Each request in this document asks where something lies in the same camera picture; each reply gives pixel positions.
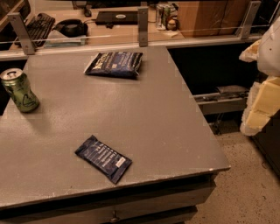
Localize grey desk drawer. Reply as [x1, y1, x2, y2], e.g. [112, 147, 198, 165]
[1, 179, 215, 224]

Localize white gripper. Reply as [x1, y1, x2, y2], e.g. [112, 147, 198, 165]
[239, 17, 280, 136]

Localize green soda can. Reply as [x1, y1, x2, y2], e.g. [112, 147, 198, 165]
[0, 68, 39, 113]

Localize small blue snack packet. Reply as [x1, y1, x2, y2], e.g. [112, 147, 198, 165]
[75, 136, 132, 184]

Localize black headphones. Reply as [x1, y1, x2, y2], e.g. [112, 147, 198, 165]
[54, 19, 88, 38]

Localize dark tray under desk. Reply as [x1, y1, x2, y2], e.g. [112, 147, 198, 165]
[193, 85, 249, 115]

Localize left metal divider bracket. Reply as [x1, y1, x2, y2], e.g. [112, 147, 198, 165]
[8, 12, 36, 55]

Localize right metal divider bracket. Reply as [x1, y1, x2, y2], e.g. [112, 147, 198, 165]
[239, 0, 261, 39]

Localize black keyboard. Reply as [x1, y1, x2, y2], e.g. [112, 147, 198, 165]
[24, 13, 55, 47]

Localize brown cardboard box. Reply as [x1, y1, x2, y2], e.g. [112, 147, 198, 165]
[178, 0, 251, 38]

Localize middle metal divider bracket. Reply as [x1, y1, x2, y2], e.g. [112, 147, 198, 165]
[137, 6, 148, 47]

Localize black laptop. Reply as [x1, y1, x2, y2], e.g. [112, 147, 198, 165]
[95, 11, 137, 25]

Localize cans on back desk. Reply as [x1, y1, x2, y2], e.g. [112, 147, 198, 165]
[156, 3, 178, 31]

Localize metal divider bracket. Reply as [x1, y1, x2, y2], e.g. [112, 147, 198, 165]
[137, 6, 148, 47]
[8, 12, 36, 55]
[239, 0, 261, 39]

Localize large blue chip bag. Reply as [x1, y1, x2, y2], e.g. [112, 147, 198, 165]
[85, 52, 143, 78]

